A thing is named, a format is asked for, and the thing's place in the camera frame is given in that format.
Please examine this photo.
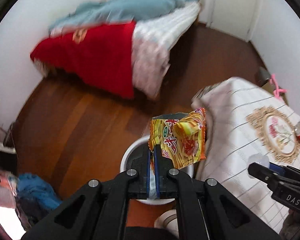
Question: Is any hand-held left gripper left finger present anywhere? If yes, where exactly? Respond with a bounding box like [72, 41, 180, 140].
[22, 145, 151, 240]

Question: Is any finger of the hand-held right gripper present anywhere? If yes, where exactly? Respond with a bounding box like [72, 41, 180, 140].
[247, 162, 287, 188]
[269, 162, 300, 180]

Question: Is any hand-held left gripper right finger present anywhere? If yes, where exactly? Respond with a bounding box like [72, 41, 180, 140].
[153, 145, 282, 240]

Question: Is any white trash bin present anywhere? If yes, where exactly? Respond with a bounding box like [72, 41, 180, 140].
[120, 135, 198, 206]

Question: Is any yellow snack packet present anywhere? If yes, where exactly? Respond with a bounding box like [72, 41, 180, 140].
[148, 107, 207, 171]

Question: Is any white patterned tablecloth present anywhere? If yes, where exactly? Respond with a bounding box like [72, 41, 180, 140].
[191, 77, 300, 233]

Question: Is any white tape roll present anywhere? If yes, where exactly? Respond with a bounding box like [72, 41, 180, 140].
[154, 209, 179, 238]

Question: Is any pink ribbon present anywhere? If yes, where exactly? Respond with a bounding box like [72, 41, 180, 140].
[270, 73, 288, 98]

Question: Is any blue cloth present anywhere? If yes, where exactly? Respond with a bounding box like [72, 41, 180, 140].
[16, 172, 62, 211]

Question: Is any red blanket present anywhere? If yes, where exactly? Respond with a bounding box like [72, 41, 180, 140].
[30, 21, 137, 99]

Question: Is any grey checkered bed sheet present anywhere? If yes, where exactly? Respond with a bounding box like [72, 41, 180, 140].
[131, 1, 201, 98]

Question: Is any pink cloth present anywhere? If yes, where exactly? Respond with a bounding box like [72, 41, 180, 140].
[0, 172, 17, 209]

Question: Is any light blue duvet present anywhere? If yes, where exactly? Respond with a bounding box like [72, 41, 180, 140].
[49, 0, 201, 37]

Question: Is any white door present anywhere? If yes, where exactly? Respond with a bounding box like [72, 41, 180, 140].
[210, 0, 263, 42]

